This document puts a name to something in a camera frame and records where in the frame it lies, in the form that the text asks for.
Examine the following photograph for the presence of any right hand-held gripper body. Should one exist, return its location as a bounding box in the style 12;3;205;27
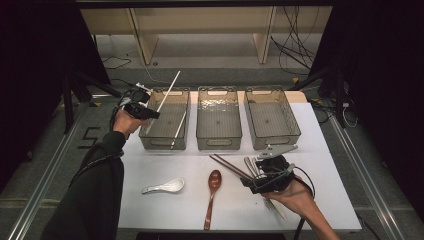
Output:
249;143;299;195

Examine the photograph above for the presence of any person's left hand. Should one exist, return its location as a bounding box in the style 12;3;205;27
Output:
112;108;150;140

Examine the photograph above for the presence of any white cable with plug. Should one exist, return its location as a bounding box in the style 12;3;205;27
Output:
341;101;359;129

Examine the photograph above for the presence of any left hand-held gripper cable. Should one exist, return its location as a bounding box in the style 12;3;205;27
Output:
69;94;133;188

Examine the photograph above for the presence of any tangle of black cables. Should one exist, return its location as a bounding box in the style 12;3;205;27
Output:
269;6;321;76

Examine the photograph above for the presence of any grey clear plastic bin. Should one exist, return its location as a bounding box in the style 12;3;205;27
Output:
195;85;243;151
243;85;302;150
138;86;192;151

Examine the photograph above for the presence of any thin black floor cable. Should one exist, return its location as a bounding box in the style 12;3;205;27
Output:
100;54;133;71

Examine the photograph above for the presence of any white ceramic spoon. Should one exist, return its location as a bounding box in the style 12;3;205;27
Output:
141;177;185;195

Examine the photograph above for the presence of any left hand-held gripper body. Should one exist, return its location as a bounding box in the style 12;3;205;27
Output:
119;82;153;119

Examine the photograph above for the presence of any aluminium rail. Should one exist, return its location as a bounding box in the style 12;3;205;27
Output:
6;94;129;240
328;113;408;240

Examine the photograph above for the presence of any person's right hand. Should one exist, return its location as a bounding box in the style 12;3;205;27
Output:
263;177;317;220

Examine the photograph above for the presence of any metal knife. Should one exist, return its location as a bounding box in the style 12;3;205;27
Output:
243;156;287;221

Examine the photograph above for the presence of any black metal stand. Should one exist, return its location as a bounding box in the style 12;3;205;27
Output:
288;66;348;129
61;71;124;134

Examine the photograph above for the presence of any metal fork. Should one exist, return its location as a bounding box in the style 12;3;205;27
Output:
251;157;277;212

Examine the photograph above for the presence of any brown wooden spoon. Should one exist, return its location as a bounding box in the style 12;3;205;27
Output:
203;169;223;231

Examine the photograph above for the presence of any right hand-held gripper cable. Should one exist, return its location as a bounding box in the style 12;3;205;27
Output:
292;166;316;240

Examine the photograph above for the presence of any hand-held gripper cable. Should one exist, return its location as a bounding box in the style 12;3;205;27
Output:
69;94;133;188
292;166;316;240

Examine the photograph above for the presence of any brown wooden chopstick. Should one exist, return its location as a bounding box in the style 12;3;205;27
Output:
213;153;255;180
208;155;253;182

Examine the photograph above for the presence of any beige wooden desk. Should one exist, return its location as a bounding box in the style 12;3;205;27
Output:
79;6;334;66

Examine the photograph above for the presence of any thin white floor cable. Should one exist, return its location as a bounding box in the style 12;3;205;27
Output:
126;52;168;86

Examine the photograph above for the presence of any dark curtain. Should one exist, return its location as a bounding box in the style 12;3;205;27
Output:
309;0;424;211
0;0;111;191

